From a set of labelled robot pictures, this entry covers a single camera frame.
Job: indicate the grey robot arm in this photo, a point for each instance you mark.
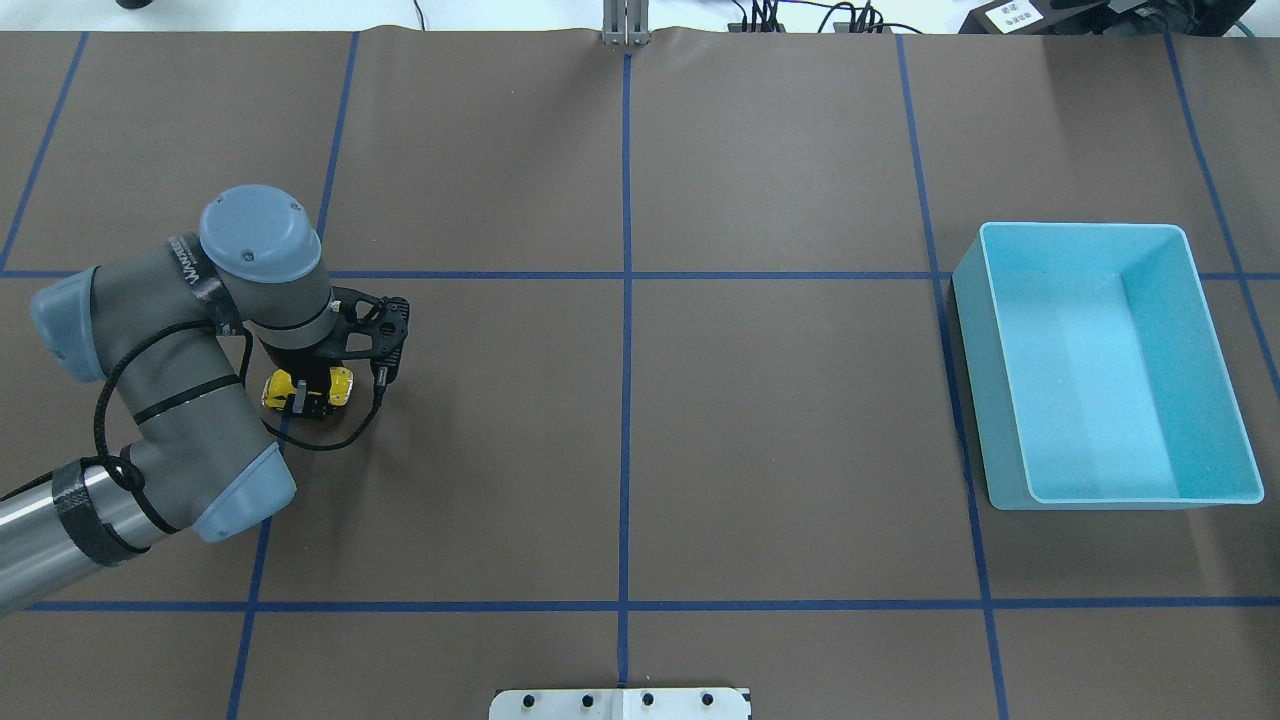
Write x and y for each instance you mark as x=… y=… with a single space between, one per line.
x=204 y=460

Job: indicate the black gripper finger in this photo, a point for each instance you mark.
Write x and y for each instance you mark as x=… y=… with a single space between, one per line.
x=296 y=405

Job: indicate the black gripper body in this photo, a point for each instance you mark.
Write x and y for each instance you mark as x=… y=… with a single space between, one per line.
x=297 y=357

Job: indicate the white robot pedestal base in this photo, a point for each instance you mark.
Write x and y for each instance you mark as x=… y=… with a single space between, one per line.
x=623 y=703

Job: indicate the light blue plastic bin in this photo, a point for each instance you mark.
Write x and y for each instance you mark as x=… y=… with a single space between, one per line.
x=1097 y=375

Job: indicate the yellow beetle toy car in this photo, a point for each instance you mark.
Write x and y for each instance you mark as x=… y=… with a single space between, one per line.
x=287 y=395

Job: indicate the aluminium frame post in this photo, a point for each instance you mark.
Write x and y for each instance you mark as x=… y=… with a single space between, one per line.
x=626 y=23

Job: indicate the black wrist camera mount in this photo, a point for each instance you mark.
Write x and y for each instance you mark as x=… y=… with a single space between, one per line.
x=369 y=328

